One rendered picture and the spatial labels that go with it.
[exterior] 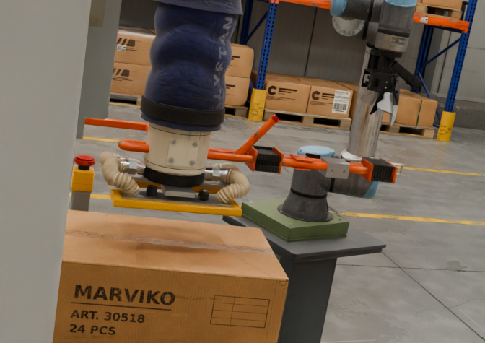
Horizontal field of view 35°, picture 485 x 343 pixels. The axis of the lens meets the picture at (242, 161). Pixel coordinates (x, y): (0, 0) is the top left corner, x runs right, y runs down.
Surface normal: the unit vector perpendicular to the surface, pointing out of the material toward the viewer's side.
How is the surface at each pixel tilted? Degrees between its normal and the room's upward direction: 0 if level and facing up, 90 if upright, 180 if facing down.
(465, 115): 90
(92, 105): 90
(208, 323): 90
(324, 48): 90
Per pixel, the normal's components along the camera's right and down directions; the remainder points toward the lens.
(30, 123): 0.23, 0.26
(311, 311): 0.58, 0.28
